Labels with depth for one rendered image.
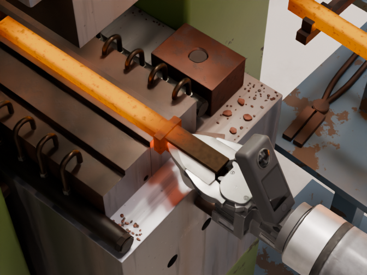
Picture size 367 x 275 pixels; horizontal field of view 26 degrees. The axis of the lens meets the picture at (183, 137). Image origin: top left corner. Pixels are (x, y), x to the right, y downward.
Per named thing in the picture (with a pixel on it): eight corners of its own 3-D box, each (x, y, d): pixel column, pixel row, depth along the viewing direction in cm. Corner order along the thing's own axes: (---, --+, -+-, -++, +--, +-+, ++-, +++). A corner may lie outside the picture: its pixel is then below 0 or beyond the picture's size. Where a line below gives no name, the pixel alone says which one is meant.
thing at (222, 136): (224, 138, 120) (225, 133, 119) (222, 154, 118) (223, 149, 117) (195, 135, 120) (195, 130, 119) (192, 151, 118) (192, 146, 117)
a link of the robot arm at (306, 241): (313, 259, 96) (356, 205, 100) (280, 236, 98) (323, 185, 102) (303, 291, 103) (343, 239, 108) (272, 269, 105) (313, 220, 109)
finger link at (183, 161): (155, 175, 112) (209, 209, 109) (155, 151, 107) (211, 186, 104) (169, 161, 113) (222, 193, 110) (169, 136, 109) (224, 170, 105)
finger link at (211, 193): (177, 183, 106) (232, 217, 103) (177, 177, 105) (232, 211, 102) (198, 159, 108) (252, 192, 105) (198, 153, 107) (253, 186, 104)
